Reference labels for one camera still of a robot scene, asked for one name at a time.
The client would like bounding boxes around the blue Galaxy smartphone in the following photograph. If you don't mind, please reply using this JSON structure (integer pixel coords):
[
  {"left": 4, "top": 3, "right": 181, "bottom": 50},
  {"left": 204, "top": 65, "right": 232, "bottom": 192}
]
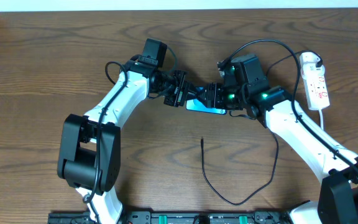
[{"left": 186, "top": 85, "right": 227, "bottom": 115}]

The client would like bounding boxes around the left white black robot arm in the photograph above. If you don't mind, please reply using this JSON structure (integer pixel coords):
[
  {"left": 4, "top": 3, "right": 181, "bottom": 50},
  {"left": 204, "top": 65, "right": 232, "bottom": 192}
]
[{"left": 57, "top": 39, "right": 197, "bottom": 223}]

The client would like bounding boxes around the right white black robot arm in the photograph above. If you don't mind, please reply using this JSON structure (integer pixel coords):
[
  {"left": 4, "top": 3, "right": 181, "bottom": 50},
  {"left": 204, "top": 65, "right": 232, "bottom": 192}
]
[{"left": 196, "top": 54, "right": 358, "bottom": 223}]

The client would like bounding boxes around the white power strip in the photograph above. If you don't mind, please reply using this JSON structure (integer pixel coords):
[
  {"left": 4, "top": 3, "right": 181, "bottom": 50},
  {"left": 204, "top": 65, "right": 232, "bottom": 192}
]
[{"left": 300, "top": 52, "right": 330, "bottom": 111}]

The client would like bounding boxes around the white power strip cord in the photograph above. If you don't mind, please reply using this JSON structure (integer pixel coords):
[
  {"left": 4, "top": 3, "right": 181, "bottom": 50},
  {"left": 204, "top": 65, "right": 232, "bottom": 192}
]
[{"left": 318, "top": 108, "right": 325, "bottom": 131}]

